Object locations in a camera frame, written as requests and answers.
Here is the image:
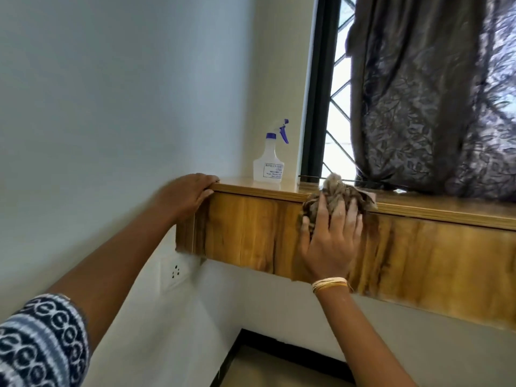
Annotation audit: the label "person's left hand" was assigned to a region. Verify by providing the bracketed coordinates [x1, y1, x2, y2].
[155, 173, 221, 225]

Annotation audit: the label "person's right hand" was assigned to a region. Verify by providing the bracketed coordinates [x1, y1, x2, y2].
[298, 193, 363, 283]

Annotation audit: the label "brown striped cleaning cloth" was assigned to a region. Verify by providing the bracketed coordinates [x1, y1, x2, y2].
[300, 172, 379, 238]

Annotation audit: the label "white spray bottle blue trigger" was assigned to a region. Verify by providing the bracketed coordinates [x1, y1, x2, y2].
[253, 118, 291, 183]

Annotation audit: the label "person's right forearm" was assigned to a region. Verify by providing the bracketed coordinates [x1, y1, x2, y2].
[316, 284, 418, 387]

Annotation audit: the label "person's left forearm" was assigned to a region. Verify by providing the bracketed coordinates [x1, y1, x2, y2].
[46, 207, 178, 351]

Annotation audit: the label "gold bangles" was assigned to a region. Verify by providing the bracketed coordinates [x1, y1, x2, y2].
[311, 276, 352, 295]

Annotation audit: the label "wooden table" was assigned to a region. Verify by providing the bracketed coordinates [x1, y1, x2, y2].
[175, 177, 516, 331]

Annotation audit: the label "black framed window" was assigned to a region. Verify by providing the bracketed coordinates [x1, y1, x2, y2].
[298, 0, 360, 186]

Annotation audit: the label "brown leaf-patterned curtain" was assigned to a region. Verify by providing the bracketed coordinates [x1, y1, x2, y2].
[345, 0, 516, 202]

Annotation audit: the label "blue white patterned top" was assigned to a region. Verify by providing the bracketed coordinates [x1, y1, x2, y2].
[0, 293, 90, 387]

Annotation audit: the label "white wall socket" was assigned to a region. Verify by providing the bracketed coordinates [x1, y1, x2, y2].
[159, 253, 190, 295]

